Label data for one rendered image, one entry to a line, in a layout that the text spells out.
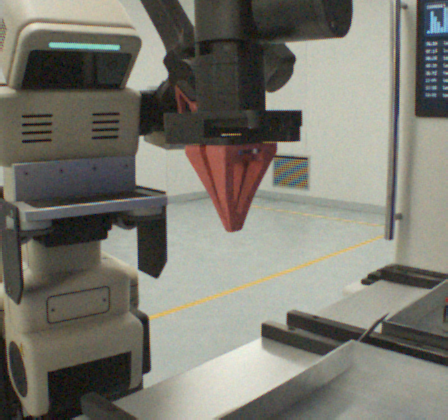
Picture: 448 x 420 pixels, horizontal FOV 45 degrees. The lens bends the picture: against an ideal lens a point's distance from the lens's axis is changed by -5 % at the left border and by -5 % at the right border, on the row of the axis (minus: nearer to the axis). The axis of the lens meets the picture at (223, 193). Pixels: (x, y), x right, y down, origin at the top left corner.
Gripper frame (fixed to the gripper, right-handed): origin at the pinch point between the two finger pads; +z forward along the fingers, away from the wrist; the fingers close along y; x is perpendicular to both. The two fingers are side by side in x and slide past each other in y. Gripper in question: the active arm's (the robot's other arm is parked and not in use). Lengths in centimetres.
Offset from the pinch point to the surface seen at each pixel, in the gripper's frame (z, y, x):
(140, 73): -64, -493, 381
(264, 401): 18.3, 0.3, 3.5
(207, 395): 20.6, -7.9, 3.9
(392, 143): -2, -26, 83
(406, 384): 20.9, 7.6, 19.8
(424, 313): 20.5, 0.2, 41.5
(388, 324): 17.8, 0.8, 28.1
